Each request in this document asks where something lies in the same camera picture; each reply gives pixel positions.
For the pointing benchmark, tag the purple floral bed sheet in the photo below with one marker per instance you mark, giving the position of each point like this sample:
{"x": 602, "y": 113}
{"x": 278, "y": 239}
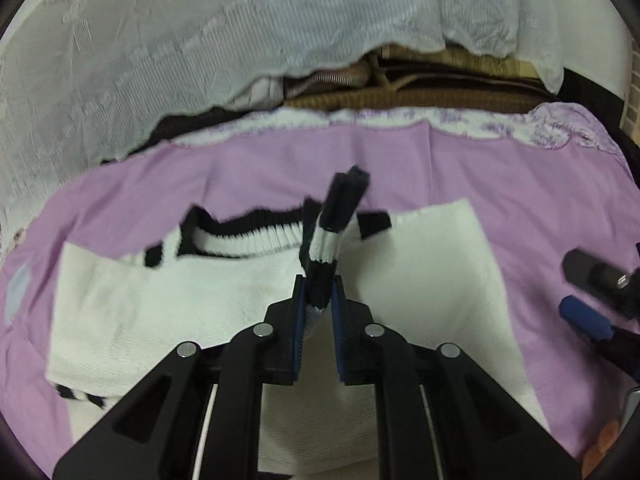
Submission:
{"x": 500, "y": 125}

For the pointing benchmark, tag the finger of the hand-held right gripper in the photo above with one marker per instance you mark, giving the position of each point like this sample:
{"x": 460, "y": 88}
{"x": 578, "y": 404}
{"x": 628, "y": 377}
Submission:
{"x": 582, "y": 266}
{"x": 582, "y": 316}

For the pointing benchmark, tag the white sweater with black trim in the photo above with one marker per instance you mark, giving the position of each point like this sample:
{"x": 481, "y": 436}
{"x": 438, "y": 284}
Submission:
{"x": 150, "y": 310}

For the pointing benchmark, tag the brown woven mat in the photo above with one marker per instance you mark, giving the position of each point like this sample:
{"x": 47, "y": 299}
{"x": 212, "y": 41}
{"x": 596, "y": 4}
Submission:
{"x": 350, "y": 97}

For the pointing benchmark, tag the striped knit cloth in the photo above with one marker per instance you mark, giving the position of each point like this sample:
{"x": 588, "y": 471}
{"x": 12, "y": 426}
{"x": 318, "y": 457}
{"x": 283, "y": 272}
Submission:
{"x": 325, "y": 80}

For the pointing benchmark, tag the pink blanket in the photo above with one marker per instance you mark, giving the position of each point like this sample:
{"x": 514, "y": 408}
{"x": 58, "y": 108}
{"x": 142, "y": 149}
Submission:
{"x": 450, "y": 170}

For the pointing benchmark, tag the white lace cloth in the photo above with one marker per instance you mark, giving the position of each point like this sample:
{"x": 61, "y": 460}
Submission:
{"x": 150, "y": 60}

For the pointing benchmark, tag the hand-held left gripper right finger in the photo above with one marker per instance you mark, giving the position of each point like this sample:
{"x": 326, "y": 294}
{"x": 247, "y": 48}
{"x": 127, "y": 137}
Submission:
{"x": 340, "y": 332}

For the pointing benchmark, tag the dark cloth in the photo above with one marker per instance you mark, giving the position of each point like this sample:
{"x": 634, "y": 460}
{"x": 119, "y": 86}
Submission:
{"x": 180, "y": 122}

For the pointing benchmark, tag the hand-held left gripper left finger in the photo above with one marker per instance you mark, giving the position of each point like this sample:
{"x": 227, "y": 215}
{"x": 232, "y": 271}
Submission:
{"x": 298, "y": 332}

